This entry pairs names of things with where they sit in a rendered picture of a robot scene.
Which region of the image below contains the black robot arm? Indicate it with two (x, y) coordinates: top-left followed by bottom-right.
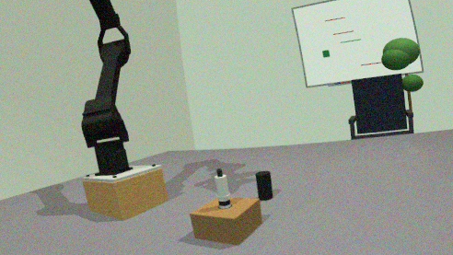
(81, 0), (133, 177)

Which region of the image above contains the white marker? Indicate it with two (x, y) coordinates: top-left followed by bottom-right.
(215, 168), (231, 209)

